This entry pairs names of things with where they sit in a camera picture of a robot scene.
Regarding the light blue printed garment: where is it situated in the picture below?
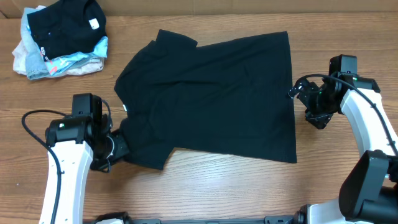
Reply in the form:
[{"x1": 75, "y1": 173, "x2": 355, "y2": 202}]
[{"x1": 45, "y1": 36, "x2": 108, "y2": 77}]

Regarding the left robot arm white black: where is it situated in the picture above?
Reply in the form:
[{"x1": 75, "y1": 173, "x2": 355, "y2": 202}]
[{"x1": 40, "y1": 93, "x2": 129, "y2": 223}]

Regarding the grey denim garment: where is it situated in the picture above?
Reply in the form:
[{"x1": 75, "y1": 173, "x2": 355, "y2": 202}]
[{"x1": 12, "y1": 6, "x2": 56, "y2": 80}]

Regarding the black t-shirt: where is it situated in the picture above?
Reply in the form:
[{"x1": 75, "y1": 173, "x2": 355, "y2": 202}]
[{"x1": 114, "y1": 30, "x2": 297, "y2": 170}]

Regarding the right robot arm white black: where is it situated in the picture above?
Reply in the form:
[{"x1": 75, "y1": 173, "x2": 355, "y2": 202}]
[{"x1": 288, "y1": 55, "x2": 397, "y2": 223}]

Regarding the pale pink garment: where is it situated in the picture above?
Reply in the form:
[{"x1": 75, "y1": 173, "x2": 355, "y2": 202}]
[{"x1": 12, "y1": 0, "x2": 108, "y2": 80}]

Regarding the folded black shirt on pile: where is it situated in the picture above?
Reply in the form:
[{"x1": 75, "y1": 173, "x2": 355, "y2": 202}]
[{"x1": 27, "y1": 0, "x2": 106, "y2": 61}]

